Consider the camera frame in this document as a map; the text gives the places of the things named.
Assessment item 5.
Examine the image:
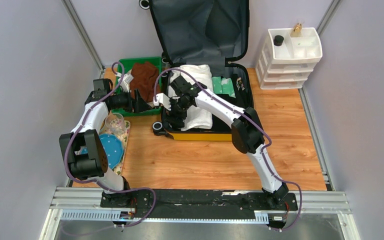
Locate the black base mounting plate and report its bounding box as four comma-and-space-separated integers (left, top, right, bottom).
100, 187, 302, 228

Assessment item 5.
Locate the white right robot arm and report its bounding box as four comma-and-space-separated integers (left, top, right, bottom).
153, 76, 289, 210

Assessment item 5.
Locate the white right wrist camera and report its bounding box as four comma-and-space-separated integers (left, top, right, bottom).
153, 93, 172, 111

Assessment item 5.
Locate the yellow Pikachu hard-shell suitcase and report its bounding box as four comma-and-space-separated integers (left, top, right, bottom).
149, 0, 254, 141

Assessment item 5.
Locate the green garment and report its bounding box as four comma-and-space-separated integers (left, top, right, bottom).
211, 76, 236, 98

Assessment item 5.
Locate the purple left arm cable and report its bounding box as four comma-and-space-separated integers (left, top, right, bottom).
63, 61, 157, 229

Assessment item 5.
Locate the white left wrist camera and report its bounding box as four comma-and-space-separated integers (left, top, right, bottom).
116, 71, 134, 93

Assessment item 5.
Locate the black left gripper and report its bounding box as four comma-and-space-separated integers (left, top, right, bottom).
111, 88, 152, 115

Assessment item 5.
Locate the aluminium frame rail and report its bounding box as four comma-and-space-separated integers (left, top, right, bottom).
39, 187, 360, 240

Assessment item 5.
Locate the white plastic drawer organizer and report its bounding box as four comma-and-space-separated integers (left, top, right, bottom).
255, 27, 323, 90

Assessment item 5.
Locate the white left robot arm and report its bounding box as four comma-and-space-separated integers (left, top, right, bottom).
59, 78, 151, 208

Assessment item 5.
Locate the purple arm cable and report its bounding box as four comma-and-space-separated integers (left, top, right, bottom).
153, 67, 304, 232
63, 61, 157, 229

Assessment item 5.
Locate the small black jar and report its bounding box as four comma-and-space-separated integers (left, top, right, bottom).
273, 35, 285, 47

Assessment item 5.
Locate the green plastic tray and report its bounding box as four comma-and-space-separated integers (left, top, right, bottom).
113, 56, 163, 117

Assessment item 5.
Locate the clear plastic cup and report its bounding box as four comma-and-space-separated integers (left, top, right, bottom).
104, 113, 127, 135

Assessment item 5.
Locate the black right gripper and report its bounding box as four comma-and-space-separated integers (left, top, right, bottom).
165, 95, 193, 130

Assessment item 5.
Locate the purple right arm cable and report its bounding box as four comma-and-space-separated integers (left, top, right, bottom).
153, 67, 304, 232

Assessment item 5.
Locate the black garment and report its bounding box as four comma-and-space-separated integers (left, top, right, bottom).
210, 93, 250, 133

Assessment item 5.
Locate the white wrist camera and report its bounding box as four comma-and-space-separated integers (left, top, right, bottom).
116, 71, 134, 93
153, 93, 172, 111

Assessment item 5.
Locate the brown towel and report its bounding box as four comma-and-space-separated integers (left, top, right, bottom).
129, 61, 159, 103

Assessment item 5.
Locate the floral placemat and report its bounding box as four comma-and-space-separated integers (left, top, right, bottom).
99, 120, 131, 176

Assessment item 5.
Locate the blue polka dot plate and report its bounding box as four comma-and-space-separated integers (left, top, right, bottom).
77, 130, 124, 173

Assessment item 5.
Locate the frosted gold pump bottle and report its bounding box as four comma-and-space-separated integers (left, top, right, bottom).
290, 22, 303, 38

